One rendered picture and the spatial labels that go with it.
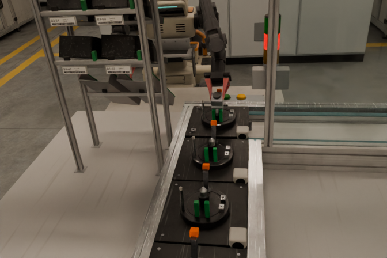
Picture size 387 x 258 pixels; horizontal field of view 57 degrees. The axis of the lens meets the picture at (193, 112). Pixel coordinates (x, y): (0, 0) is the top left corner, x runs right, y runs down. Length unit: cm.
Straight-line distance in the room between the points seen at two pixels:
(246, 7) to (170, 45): 239
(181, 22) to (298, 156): 104
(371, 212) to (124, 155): 92
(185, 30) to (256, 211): 124
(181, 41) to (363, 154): 114
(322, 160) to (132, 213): 69
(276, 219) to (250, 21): 343
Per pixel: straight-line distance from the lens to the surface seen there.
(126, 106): 188
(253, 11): 437
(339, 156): 137
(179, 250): 96
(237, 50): 450
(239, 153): 126
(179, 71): 214
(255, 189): 114
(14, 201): 145
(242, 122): 143
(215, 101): 136
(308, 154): 135
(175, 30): 205
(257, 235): 101
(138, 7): 111
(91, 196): 134
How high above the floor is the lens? 170
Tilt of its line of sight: 29 degrees down
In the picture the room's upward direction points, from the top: 4 degrees counter-clockwise
